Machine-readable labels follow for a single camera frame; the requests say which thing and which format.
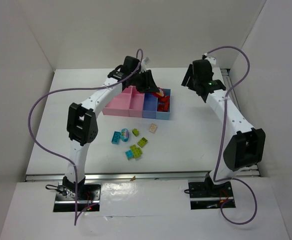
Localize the red lego cluster with face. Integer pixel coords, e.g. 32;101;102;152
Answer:
152;88;165;99

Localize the red square lego brick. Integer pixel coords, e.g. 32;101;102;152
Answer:
157;104;165;112

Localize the red curved lego piece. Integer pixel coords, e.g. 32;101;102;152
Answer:
158;95;170;103

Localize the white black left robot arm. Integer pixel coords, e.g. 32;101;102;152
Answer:
62;56;159;194

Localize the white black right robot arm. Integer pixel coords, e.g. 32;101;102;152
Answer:
181;54;266;197

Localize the dark blue container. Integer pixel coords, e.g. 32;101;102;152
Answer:
142;93;157;119

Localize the narrow pink container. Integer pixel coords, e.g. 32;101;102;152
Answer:
129;88;145;118

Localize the light blue container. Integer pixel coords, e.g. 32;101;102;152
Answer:
156;88;171;120

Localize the large pink container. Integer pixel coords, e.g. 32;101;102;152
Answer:
102;86;135;117

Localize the beige lego brick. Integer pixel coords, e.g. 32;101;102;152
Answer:
148;123;158;133

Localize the small green lego brick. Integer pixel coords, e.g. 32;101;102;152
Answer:
132;128;139;137

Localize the teal rounded flower lego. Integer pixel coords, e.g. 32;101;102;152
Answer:
120;128;129;142

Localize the green square lego brick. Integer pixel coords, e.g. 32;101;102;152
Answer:
137;137;148;148

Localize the teal long lego brick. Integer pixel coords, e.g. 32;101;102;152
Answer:
111;131;121;145

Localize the green teal lego stack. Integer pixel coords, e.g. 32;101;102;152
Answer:
125;145;143;160

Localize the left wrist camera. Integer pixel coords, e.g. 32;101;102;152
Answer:
141;57;150;66

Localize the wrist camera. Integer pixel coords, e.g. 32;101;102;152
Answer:
202;53;217;66
141;57;150;66

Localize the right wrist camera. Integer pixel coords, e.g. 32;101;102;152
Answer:
202;53;217;66

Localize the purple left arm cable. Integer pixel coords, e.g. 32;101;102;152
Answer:
27;48;144;226

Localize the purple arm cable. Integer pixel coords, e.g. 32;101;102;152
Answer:
27;48;144;226
203;45;258;223

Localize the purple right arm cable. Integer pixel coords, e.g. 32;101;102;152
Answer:
203;45;258;223

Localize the aluminium right rail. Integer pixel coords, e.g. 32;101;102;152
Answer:
215;73;266;179

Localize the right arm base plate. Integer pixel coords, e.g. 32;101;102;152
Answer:
184;182;236;210

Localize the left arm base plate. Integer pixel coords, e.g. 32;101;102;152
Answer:
45;184;101;213

